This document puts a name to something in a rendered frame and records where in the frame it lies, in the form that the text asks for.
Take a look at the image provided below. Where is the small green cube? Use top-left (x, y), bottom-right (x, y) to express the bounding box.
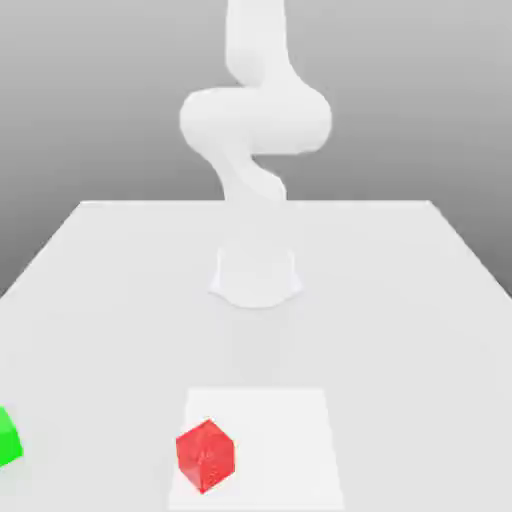
top-left (0, 404), bottom-right (25, 469)

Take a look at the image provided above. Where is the small red cube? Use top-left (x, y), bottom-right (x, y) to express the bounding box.
top-left (174, 417), bottom-right (237, 496)

